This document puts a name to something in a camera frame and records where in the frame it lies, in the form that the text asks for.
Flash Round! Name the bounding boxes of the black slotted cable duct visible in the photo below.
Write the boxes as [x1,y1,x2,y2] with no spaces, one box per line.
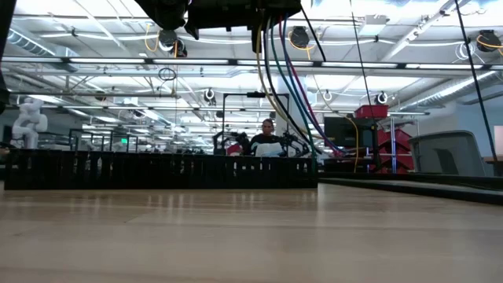
[4,149,319,191]

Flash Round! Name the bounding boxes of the red storage box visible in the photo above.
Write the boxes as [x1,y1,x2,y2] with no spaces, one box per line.
[354,104,390,120]

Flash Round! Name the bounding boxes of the long ceiling light strip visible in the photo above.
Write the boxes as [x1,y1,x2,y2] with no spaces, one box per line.
[0,56,503,71]

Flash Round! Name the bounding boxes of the white humanoid robot figure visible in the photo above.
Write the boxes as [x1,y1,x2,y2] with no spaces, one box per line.
[10,97,49,149]

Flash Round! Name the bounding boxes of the thin black hanging cable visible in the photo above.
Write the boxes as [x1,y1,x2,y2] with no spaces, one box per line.
[348,0,380,166]

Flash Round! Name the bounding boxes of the grey office chair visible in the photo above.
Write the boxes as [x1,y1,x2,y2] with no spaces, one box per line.
[408,130,487,177]

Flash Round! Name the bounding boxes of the black monitor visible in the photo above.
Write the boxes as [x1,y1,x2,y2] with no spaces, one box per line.
[324,116,379,149]

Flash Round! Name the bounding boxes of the slanted black cable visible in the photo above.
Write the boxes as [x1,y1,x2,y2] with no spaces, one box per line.
[454,0,499,162]

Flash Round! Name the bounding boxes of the yellow hanging cable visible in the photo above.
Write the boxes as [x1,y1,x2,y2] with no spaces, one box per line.
[344,116,361,174]

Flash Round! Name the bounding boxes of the red storage rack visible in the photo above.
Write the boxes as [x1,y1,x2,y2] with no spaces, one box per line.
[369,128,414,175]

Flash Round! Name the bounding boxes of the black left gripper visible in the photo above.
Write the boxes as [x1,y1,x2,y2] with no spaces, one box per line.
[184,0,303,54]

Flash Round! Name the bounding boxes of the green cable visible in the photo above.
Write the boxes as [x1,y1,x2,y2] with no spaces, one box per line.
[270,17,318,176]

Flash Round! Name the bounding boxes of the person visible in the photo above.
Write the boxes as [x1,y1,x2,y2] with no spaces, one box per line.
[248,118,285,158]

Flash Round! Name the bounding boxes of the black gantry stand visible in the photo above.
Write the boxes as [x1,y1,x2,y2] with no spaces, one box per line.
[221,90,291,151]

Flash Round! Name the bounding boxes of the black hanging wire loop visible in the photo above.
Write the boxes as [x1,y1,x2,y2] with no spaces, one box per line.
[157,66,177,82]

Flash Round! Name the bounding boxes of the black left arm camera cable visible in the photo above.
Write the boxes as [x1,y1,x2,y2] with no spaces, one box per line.
[299,3,327,63]

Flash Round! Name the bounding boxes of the black ceiling cable reel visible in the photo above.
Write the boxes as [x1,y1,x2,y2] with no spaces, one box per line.
[475,29,503,53]
[158,28,188,58]
[289,25,311,50]

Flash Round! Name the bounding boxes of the white building column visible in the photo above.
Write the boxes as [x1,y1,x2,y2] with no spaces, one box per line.
[274,75,308,153]

